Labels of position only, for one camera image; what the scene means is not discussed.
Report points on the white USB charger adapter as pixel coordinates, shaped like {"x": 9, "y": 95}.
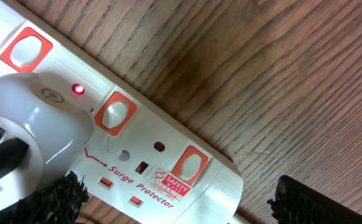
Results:
{"x": 54, "y": 129}

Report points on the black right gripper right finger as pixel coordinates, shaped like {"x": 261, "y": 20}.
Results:
{"x": 296, "y": 203}

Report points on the white power strip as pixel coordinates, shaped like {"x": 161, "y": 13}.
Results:
{"x": 138, "y": 159}

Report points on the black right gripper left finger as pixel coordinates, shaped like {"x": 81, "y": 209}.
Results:
{"x": 58, "y": 203}

